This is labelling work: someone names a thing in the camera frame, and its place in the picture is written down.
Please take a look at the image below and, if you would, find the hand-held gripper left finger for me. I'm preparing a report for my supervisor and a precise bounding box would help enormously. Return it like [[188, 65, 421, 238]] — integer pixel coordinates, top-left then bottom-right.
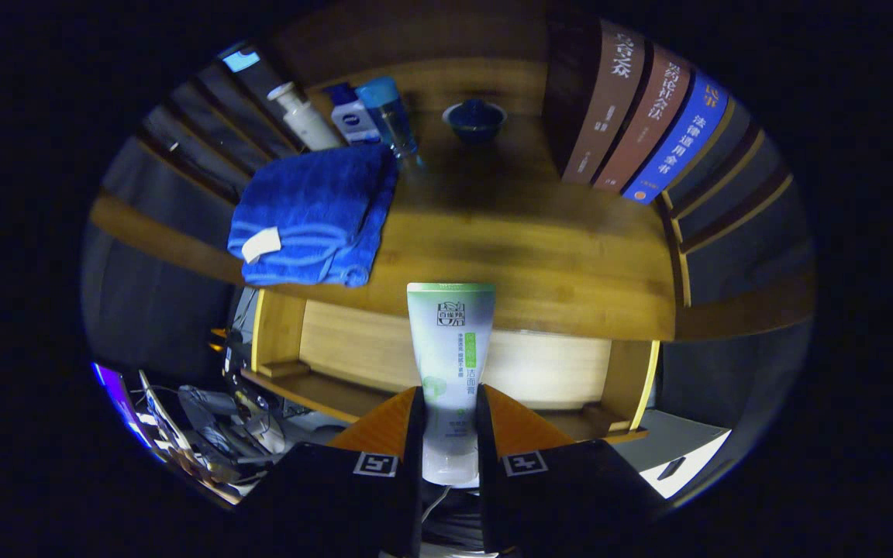
[[237, 385, 426, 558]]

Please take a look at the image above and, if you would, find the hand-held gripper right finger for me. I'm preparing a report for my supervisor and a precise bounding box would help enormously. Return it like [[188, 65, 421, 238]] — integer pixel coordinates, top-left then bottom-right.
[[476, 384, 668, 556]]

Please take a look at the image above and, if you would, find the white and green tube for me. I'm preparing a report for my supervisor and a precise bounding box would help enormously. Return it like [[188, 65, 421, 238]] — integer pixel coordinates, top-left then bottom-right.
[[406, 282, 496, 487]]

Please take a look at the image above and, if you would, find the wooden drawer with black knob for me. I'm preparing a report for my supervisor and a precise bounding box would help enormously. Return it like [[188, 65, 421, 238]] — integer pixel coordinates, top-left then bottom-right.
[[241, 288, 661, 444]]

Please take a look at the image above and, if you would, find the cluttered electronics pile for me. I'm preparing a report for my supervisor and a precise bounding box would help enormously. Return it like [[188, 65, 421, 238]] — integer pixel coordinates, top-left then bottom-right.
[[92, 325, 343, 506]]

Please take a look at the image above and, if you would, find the folded blue towel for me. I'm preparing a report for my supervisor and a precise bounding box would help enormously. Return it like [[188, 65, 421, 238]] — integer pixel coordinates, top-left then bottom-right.
[[227, 143, 399, 288]]

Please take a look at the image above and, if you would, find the blue lidded teacup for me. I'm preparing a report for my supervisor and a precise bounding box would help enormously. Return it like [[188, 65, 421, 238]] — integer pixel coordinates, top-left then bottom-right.
[[442, 98, 508, 145]]

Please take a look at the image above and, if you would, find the teal translucent bottle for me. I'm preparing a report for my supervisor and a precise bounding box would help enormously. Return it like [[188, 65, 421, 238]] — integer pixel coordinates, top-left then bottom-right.
[[355, 76, 426, 168]]

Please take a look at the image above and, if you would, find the white bottle with blue cap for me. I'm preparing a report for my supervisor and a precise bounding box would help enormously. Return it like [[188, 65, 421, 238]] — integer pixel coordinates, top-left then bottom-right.
[[326, 83, 382, 146]]

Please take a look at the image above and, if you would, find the white pump bottle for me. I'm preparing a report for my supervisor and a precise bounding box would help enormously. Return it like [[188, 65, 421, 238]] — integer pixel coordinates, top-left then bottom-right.
[[267, 81, 343, 153]]

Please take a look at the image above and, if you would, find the blue book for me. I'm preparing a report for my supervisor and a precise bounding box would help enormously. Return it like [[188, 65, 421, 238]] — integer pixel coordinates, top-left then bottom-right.
[[622, 71, 729, 205]]

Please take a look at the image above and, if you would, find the reddish brown book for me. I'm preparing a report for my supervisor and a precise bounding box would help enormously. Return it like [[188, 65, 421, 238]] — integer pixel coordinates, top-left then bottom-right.
[[592, 43, 694, 193]]

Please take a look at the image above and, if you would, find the dark brown book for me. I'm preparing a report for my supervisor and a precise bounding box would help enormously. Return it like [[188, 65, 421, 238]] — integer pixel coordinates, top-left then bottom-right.
[[543, 19, 646, 185]]

